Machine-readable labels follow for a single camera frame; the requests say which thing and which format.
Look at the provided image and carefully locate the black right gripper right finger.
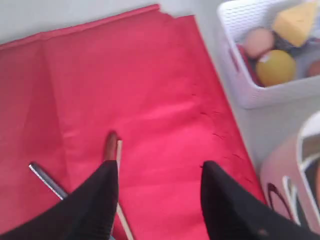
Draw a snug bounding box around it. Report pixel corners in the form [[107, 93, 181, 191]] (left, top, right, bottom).
[[200, 161, 320, 240]]

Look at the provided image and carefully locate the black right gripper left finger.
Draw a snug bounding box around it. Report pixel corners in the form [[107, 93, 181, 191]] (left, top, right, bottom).
[[0, 160, 119, 240]]

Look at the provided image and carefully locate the stainless steel knife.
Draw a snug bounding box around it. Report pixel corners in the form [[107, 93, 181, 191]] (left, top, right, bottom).
[[28, 162, 68, 200]]

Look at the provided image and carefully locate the light wooden chopstick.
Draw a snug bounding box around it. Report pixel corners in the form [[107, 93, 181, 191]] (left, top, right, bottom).
[[115, 139, 136, 240]]

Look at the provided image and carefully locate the yellow lemon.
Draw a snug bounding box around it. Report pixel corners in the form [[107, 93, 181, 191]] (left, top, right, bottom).
[[255, 49, 296, 87]]

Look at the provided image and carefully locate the brown egg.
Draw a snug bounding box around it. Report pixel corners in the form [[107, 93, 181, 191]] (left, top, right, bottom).
[[243, 27, 275, 59]]

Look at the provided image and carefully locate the yellow cheese wedge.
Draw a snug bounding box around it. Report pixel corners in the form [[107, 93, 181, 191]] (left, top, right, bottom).
[[272, 0, 318, 48]]

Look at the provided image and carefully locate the red sausage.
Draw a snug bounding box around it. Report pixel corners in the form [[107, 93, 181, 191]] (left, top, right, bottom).
[[236, 44, 263, 87]]

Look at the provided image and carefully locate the cream plastic bin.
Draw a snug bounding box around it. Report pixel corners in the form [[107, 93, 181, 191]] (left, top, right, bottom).
[[260, 112, 320, 234]]

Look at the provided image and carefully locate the red table cloth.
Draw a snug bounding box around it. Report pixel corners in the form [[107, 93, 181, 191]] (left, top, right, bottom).
[[0, 4, 265, 240]]

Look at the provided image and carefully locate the white perforated plastic basket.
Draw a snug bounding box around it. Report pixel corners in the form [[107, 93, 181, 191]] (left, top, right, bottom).
[[217, 0, 320, 109]]

